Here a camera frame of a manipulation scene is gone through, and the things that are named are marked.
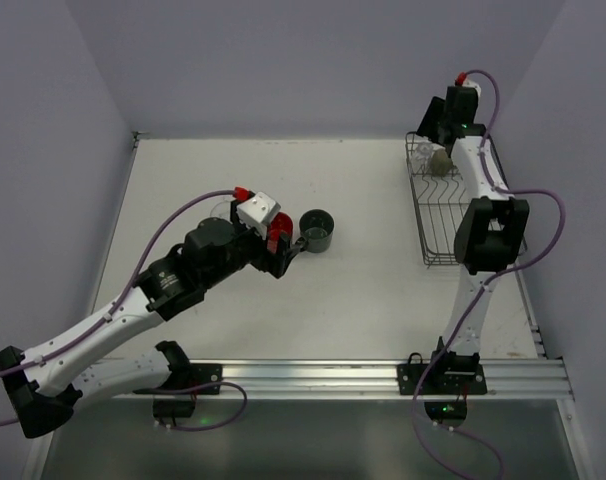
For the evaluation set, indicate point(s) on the olive green mug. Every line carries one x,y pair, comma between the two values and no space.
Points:
440,164

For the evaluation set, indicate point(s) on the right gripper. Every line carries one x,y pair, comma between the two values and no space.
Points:
430,125

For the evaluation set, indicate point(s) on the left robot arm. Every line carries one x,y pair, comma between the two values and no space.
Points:
46,384

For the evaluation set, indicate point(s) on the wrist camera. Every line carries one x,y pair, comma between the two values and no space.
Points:
472,84
258,212

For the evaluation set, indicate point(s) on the aluminium mounting rail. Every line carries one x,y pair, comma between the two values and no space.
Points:
319,380

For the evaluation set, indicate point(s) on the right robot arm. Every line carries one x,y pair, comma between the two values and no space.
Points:
486,242

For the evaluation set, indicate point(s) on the clear faceted glass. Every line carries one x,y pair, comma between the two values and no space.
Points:
225,210

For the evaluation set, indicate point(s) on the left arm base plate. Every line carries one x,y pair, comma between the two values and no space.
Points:
196,374

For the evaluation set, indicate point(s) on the red mug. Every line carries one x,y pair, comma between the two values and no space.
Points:
280,227

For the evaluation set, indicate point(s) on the black wire dish rack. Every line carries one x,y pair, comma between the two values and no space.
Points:
440,203

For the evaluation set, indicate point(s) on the clear glass back left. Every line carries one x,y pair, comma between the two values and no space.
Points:
420,157

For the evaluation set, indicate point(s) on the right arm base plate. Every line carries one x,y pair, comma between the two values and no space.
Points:
452,374

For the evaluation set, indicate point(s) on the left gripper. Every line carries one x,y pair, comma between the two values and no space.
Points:
276,257

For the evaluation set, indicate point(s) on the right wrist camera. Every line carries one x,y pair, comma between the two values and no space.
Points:
472,84

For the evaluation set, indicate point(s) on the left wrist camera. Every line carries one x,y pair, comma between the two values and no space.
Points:
258,212

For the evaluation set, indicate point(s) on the dark teal mug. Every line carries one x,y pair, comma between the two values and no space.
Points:
316,227

